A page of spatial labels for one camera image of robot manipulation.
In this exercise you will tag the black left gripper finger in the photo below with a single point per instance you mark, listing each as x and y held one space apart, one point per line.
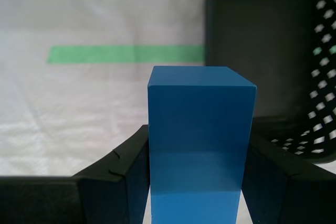
296 197
65 200

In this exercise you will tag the blue rectangular block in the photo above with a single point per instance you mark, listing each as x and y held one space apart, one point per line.
199 129

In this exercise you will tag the black perforated plastic basket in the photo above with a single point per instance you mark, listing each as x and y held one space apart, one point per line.
262 51

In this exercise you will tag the white table cover cloth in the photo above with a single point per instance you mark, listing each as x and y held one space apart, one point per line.
78 103

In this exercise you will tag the long green tape strip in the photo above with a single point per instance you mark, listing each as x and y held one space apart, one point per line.
118 54

